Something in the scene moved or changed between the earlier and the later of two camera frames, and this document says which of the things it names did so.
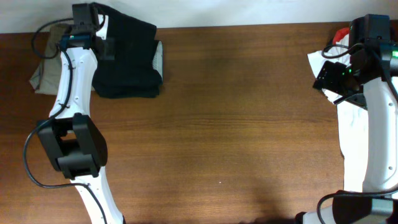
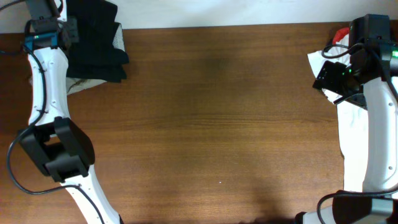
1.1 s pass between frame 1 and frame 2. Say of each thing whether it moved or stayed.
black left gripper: moved
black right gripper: stayed
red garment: stayed
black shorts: moved
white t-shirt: stayed
